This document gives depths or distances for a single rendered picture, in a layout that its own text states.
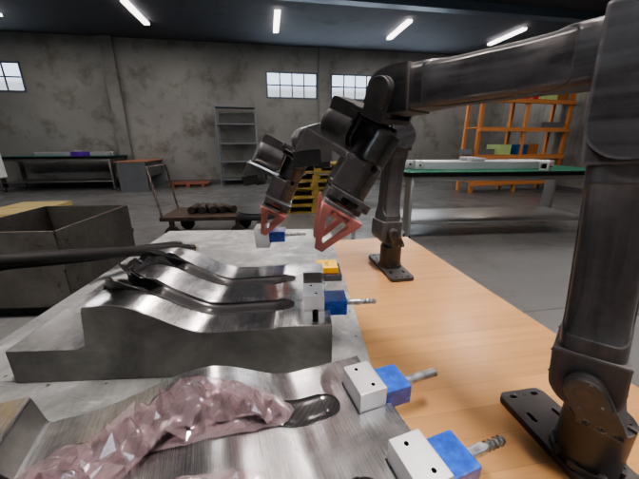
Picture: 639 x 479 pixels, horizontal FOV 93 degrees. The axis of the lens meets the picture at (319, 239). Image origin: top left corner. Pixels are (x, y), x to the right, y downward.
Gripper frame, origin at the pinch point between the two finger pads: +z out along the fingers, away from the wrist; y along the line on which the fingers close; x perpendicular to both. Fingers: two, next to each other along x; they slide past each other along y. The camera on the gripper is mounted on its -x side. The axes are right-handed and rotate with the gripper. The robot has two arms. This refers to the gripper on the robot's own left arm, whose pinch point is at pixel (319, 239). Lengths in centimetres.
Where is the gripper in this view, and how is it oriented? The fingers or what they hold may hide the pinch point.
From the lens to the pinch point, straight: 50.2
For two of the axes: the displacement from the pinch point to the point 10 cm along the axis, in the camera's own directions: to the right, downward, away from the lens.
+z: -5.0, 8.3, 2.4
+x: 8.6, 4.6, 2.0
